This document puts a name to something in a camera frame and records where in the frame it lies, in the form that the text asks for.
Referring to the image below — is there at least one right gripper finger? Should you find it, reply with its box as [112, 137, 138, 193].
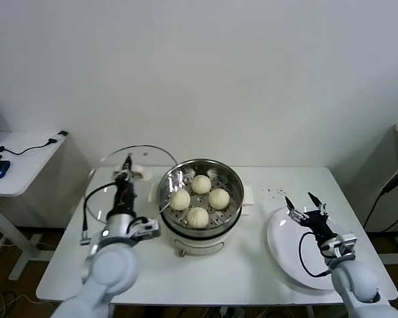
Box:
[285, 195, 308, 222]
[307, 191, 328, 217]

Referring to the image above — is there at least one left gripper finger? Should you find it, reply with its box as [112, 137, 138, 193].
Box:
[113, 158, 129, 182]
[127, 154, 137, 182]

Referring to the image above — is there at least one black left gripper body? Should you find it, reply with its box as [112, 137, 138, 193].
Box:
[111, 180, 137, 217]

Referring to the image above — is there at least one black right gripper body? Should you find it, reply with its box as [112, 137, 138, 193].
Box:
[300, 209, 338, 244]

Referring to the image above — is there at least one glass pot lid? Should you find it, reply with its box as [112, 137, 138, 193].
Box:
[85, 144, 179, 223]

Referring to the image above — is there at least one white steamed baozi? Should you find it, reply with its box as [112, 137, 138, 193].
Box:
[208, 187, 231, 211]
[169, 189, 191, 211]
[185, 206, 210, 230]
[190, 174, 211, 195]

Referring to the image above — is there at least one stainless steel steamer basket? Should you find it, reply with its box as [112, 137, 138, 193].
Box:
[158, 159, 245, 238]

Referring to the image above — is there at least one white round plate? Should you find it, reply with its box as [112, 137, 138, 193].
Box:
[266, 207, 336, 291]

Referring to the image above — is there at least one white side desk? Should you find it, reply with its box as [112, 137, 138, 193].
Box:
[0, 131, 69, 282]

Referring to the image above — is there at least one white power strip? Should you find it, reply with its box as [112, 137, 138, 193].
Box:
[218, 306, 246, 318]

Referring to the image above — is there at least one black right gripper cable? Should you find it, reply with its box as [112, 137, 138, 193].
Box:
[298, 231, 332, 278]

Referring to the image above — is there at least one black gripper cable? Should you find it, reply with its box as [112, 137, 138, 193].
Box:
[298, 231, 332, 278]
[80, 184, 120, 246]

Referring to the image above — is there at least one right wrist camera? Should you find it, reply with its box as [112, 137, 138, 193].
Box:
[334, 233, 358, 258]

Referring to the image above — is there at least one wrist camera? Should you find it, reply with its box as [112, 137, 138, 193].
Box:
[131, 217, 162, 240]
[334, 233, 358, 258]

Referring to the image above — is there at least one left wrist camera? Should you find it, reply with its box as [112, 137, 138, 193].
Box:
[131, 217, 162, 240]

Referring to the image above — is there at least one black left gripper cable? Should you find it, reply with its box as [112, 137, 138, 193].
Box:
[80, 184, 120, 246]

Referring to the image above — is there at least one black adapter cable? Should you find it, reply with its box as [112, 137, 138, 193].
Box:
[0, 131, 68, 156]

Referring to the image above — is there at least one black power cable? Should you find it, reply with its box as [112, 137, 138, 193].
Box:
[363, 164, 398, 233]

